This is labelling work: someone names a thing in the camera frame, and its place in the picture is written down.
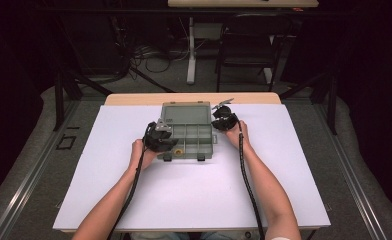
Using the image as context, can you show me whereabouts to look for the grey plastic compartment box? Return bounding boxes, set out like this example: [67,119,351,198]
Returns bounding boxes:
[156,100,219,162]

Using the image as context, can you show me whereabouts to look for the right hand-held gripper cable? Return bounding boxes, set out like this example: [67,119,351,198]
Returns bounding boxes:
[237,120,266,240]

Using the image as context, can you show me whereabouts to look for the white desk leg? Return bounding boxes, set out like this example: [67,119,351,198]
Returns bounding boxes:
[186,16,198,86]
[263,34,274,85]

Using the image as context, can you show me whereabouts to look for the white board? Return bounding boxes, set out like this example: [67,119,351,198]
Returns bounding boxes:
[52,104,332,232]

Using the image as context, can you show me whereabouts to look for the hand-held gripper cable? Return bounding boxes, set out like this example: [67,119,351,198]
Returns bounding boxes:
[237,120,266,240]
[106,122,154,240]

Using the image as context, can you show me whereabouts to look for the black chair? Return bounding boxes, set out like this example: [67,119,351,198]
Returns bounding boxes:
[215,13,294,93]

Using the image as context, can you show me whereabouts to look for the person's legs in jeans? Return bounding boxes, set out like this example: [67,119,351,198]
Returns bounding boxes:
[128,230,262,240]

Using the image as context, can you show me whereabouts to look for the left hand-held gripper cable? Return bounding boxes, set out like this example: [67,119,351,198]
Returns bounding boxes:
[106,122,154,240]

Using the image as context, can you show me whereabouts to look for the bundle of floor cables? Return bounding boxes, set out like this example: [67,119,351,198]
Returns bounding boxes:
[129,39,189,75]

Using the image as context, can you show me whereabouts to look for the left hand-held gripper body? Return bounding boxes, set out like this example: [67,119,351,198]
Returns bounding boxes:
[143,118,172,153]

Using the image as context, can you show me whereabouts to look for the black metal stand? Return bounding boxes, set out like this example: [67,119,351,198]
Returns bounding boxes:
[278,66,339,136]
[51,19,114,132]

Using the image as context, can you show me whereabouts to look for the person's right hand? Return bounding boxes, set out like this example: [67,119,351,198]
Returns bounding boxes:
[223,119,252,152]

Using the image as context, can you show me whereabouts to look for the wooden table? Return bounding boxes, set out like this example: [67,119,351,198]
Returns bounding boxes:
[59,92,320,234]

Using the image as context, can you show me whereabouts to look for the light wooden desk top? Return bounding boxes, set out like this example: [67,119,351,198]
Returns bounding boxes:
[167,0,320,9]

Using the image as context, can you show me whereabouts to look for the black tripod leg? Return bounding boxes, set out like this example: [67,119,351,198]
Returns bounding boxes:
[129,66,176,94]

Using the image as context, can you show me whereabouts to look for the metal floor rail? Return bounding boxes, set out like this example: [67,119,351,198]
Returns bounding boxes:
[313,99,389,240]
[0,99,82,240]

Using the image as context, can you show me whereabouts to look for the person's left hand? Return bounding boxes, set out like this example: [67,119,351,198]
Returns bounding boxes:
[129,138,161,172]

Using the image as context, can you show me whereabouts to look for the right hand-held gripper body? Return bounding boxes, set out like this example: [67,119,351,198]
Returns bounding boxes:
[211,97,240,132]

